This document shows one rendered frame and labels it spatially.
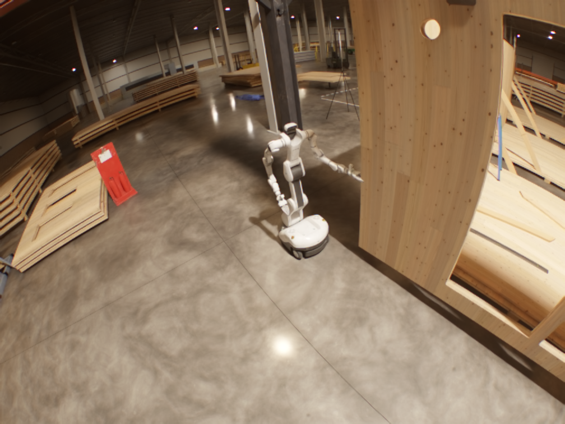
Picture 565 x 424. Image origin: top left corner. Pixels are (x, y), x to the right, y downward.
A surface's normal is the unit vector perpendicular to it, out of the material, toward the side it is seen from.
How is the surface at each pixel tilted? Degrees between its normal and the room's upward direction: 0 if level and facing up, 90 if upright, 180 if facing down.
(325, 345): 0
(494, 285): 0
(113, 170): 90
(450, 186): 90
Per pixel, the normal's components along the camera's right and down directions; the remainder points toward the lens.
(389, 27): -0.80, 0.45
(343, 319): -0.14, -0.78
